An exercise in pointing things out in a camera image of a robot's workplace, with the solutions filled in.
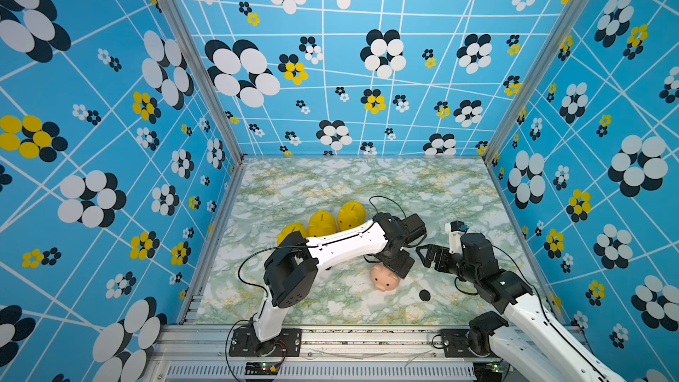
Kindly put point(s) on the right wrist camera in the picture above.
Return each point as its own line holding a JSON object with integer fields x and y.
{"x": 455, "y": 231}

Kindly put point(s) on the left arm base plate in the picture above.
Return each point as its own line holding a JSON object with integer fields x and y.
{"x": 244, "y": 343}

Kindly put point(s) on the pink piggy bank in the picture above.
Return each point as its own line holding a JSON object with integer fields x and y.
{"x": 383, "y": 279}

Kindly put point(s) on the yellow piggy bank front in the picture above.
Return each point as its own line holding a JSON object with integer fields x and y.
{"x": 295, "y": 227}

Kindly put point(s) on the aluminium front rail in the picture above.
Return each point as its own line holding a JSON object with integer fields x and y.
{"x": 328, "y": 353}

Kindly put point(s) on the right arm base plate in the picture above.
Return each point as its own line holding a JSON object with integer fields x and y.
{"x": 461, "y": 343}

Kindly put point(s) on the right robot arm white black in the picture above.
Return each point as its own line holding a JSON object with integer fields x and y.
{"x": 519, "y": 329}

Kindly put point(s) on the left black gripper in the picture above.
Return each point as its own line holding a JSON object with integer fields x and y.
{"x": 403, "y": 265}

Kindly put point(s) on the aluminium corner post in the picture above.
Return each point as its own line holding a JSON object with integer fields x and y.
{"x": 189, "y": 49}
{"x": 562, "y": 28}

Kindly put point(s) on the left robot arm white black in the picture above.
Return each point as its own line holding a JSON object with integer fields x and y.
{"x": 291, "y": 269}

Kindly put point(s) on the yellow piggy bank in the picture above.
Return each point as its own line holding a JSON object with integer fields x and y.
{"x": 295, "y": 227}
{"x": 351, "y": 215}
{"x": 322, "y": 224}

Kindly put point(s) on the yellow piggy bank back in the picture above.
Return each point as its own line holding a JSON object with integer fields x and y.
{"x": 351, "y": 215}

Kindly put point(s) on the right aluminium corner post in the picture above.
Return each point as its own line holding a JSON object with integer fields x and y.
{"x": 562, "y": 28}

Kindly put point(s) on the left aluminium corner post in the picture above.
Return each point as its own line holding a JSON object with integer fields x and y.
{"x": 189, "y": 49}

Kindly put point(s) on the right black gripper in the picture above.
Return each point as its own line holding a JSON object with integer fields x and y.
{"x": 442, "y": 253}

